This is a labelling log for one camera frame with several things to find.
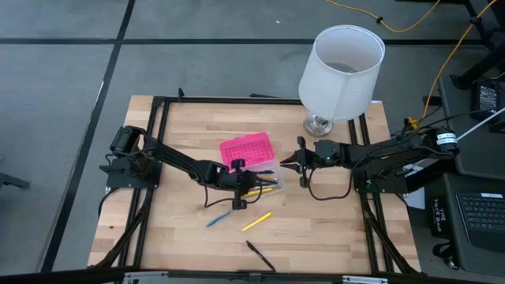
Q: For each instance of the yellow pencil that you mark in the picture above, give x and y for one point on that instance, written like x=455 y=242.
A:
x=270 y=189

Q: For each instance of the silver lamp white shade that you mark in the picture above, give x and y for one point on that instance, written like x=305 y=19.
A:
x=339 y=79

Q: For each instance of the black pen white print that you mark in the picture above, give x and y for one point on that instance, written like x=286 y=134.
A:
x=260 y=256

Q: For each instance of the yellow pen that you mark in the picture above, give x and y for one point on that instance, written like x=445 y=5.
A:
x=258 y=193

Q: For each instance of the black power adapter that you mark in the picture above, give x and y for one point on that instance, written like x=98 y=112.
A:
x=487 y=98

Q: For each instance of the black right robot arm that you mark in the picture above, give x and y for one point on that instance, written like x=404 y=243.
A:
x=394 y=152

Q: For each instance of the black aluminium table frame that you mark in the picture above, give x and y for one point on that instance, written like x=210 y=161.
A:
x=221 y=100

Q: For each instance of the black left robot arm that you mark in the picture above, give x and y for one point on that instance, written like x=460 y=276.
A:
x=173 y=159

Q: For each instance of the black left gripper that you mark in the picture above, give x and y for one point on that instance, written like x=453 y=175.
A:
x=240 y=181

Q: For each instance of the black tote bag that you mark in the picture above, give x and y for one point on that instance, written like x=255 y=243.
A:
x=440 y=219

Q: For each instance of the pink plastic box lid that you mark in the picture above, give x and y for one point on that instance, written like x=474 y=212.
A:
x=246 y=150

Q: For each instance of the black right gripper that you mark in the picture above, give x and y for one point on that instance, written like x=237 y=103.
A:
x=327 y=154

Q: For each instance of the blue pen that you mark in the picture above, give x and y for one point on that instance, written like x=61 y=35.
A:
x=219 y=219

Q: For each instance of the black keyboard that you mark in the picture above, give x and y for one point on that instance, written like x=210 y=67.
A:
x=483 y=217

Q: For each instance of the clear plastic supply box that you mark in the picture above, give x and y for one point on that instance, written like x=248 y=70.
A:
x=279 y=177

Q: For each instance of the black desk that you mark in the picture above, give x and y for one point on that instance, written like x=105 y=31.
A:
x=473 y=158

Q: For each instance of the yellow highlighter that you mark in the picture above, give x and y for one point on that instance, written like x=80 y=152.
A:
x=257 y=221

